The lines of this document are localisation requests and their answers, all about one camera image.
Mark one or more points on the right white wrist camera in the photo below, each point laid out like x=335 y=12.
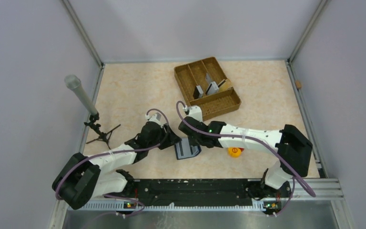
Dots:
x=194 y=112

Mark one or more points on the small brown block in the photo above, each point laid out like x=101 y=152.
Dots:
x=298 y=84

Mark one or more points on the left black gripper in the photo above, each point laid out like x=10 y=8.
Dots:
x=169 y=140

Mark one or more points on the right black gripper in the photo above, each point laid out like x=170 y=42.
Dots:
x=194 y=142

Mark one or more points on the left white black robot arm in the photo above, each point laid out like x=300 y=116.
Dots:
x=86 y=177

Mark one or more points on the woven brown divided tray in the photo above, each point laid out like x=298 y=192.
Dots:
x=204 y=83

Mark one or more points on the yellow round toy block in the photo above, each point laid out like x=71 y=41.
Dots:
x=234 y=152

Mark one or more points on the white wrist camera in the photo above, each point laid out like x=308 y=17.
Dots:
x=194 y=112
x=155 y=118

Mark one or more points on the grey microphone on tripod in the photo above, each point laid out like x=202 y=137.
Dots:
x=73 y=83

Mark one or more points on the gold card in tray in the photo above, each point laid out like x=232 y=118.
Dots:
x=225 y=85

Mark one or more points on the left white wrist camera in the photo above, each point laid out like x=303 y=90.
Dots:
x=155 y=118

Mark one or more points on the navy blue card holder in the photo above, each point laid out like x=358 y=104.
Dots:
x=196 y=150

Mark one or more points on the silver card in tray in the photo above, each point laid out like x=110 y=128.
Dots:
x=212 y=88

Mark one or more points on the dark grey credit card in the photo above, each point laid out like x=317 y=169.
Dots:
x=198 y=92

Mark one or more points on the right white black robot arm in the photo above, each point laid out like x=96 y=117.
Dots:
x=292 y=149

